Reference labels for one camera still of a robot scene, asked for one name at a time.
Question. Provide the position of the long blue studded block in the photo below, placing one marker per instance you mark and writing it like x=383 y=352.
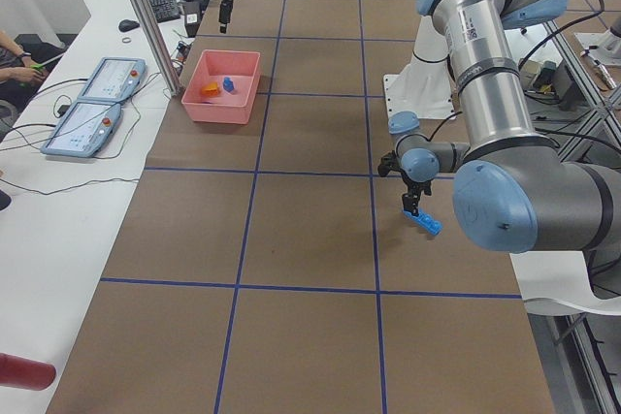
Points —
x=425 y=221

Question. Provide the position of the small blue block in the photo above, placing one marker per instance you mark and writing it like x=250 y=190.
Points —
x=228 y=85

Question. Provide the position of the orange sloped block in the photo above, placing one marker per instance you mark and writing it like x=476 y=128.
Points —
x=211 y=89

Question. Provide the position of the black box with label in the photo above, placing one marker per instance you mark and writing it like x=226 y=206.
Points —
x=192 y=17

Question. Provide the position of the pink plastic box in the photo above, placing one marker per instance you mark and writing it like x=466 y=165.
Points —
x=243 y=67

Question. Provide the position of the black keyboard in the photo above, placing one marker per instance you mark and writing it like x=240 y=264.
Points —
x=165 y=10

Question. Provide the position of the black computer mouse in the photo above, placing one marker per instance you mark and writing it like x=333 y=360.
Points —
x=127 y=25

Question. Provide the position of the upper teach pendant tablet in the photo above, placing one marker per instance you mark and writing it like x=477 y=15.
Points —
x=114 y=79

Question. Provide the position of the teach pendant tablet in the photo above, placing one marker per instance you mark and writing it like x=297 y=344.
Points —
x=83 y=130
x=114 y=79

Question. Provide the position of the lower teach pendant tablet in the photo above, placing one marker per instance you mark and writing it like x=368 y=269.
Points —
x=83 y=130

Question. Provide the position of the seated person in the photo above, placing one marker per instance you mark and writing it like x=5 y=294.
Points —
x=22 y=69

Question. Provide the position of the red cylinder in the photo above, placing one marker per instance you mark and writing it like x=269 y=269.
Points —
x=17 y=372

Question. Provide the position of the aluminium frame post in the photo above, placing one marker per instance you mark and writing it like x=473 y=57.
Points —
x=157 y=45

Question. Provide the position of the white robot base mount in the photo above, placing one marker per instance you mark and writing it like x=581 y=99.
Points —
x=423 y=86

